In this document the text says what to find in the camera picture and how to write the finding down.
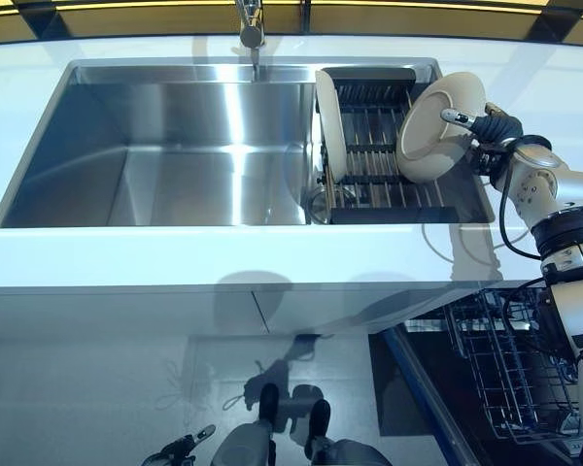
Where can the black slatted dish rack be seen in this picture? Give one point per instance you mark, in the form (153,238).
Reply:
(369,160)

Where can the round steel sink drain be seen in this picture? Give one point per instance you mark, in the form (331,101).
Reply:
(332,204)

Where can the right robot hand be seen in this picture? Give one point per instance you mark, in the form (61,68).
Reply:
(498,126)

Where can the right robot leg black foot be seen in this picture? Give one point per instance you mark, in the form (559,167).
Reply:
(318,422)

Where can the cream dinner plate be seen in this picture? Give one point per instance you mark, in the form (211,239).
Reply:
(331,131)

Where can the beige deep ceramic plate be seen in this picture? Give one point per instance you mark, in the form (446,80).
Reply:
(427,141)

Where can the white glossy cabinet door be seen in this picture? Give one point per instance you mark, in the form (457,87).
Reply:
(102,315)
(330,310)

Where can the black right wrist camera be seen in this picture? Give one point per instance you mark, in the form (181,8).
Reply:
(486,160)

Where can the stainless steel sink basin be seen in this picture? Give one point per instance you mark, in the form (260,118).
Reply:
(175,145)

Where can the chrome pull-down kitchen faucet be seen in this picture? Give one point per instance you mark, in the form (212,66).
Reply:
(252,29)

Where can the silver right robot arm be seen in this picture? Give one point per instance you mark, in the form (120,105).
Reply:
(539,179)

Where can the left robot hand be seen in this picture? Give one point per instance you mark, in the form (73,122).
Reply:
(180,451)

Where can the yellow window with dark frame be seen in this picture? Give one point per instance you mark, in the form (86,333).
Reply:
(126,14)

